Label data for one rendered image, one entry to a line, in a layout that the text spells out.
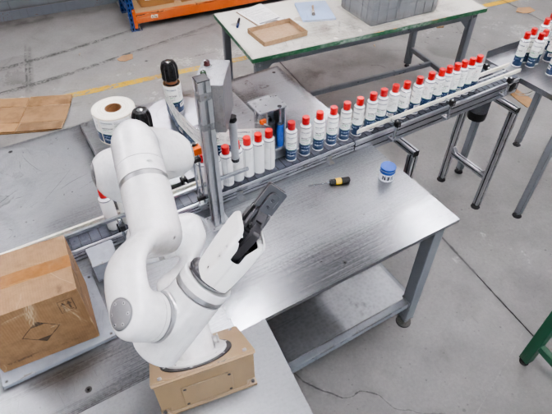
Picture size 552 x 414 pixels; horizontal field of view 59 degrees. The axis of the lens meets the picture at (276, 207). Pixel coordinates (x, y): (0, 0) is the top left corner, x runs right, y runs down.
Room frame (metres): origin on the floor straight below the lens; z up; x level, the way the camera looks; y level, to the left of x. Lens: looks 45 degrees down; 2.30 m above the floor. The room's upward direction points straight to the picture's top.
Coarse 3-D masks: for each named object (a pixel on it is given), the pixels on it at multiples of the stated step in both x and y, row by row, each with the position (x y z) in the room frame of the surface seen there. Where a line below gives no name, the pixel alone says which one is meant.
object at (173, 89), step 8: (160, 64) 2.10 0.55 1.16; (168, 64) 2.07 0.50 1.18; (176, 64) 2.10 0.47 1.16; (168, 72) 2.06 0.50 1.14; (176, 72) 2.09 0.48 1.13; (168, 80) 2.06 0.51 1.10; (176, 80) 2.09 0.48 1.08; (168, 88) 2.06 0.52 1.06; (176, 88) 2.06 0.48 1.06; (176, 96) 2.06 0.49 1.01; (176, 104) 2.06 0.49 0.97; (184, 112) 2.09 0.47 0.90
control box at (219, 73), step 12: (204, 60) 1.55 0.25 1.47; (216, 60) 1.55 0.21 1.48; (228, 60) 1.55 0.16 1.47; (216, 72) 1.47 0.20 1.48; (228, 72) 1.51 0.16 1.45; (216, 84) 1.39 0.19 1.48; (228, 84) 1.49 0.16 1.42; (216, 96) 1.39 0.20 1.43; (228, 96) 1.48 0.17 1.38; (216, 108) 1.39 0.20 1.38; (228, 108) 1.46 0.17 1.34; (216, 120) 1.39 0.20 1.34; (228, 120) 1.44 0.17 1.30
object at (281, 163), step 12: (324, 144) 1.85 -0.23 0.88; (336, 144) 1.85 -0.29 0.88; (300, 156) 1.76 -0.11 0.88; (312, 156) 1.76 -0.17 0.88; (276, 168) 1.67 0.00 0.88; (252, 180) 1.59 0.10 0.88; (192, 192) 1.51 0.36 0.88; (180, 204) 1.44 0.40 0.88; (192, 204) 1.45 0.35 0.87; (96, 228) 1.30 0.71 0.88; (72, 240) 1.24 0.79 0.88; (84, 240) 1.24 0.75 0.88; (96, 240) 1.24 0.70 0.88
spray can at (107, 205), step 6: (102, 198) 1.30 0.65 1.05; (102, 204) 1.29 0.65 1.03; (108, 204) 1.30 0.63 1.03; (102, 210) 1.30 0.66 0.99; (108, 210) 1.29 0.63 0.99; (114, 210) 1.31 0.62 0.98; (108, 216) 1.29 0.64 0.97; (114, 222) 1.30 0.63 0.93; (108, 228) 1.30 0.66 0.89; (114, 228) 1.29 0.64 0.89
